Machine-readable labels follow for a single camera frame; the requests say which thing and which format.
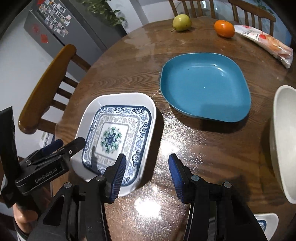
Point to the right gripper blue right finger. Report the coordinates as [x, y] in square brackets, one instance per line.
[202, 222]

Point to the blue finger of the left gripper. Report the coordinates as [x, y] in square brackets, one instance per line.
[45, 151]
[69, 149]

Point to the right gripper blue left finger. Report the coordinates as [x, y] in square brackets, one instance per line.
[101, 190]

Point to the white blue patterned square plate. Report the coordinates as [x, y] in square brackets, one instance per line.
[116, 124]

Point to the large white bowl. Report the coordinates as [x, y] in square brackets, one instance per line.
[282, 140]

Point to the person's left hand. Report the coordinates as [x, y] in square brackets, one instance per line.
[24, 218]

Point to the stack of books and boxes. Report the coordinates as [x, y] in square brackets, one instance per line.
[46, 139]

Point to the wooden chair at left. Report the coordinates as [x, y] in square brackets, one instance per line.
[42, 97]

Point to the wooden chair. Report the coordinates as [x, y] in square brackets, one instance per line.
[197, 9]
[42, 97]
[253, 11]

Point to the grey refrigerator with magnets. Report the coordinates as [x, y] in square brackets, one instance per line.
[54, 24]

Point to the green hanging plant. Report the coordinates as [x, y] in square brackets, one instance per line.
[102, 9]

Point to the green pear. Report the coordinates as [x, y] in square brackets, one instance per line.
[181, 23]

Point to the wooden chair back left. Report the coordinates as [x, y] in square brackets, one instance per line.
[197, 9]

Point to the orange tangerine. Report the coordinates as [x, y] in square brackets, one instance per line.
[224, 29]

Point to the white snack bag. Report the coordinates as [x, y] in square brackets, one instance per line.
[272, 45]

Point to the wooden chair back right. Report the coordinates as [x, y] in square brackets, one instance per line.
[253, 11]

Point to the white device with blue ring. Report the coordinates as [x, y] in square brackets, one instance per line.
[268, 222]

